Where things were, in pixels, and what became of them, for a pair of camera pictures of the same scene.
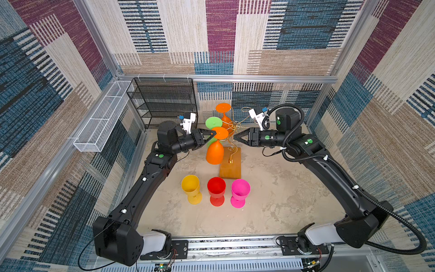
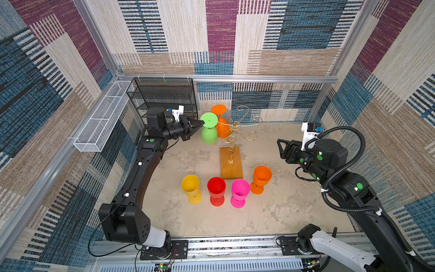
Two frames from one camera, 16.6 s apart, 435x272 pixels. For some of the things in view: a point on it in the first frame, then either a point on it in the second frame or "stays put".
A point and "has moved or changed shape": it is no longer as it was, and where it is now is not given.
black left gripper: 197,135 → 187,123
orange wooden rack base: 230,167 stays put
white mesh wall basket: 96,132 stays put
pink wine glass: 241,189 stays put
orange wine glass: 224,107 has moved or changed shape
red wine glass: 216,187 stays put
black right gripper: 254,137 → 295,147
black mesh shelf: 163,99 stays put
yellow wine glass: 191,185 stays put
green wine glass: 211,122 has moved or changed shape
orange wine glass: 214,151 → 262,175
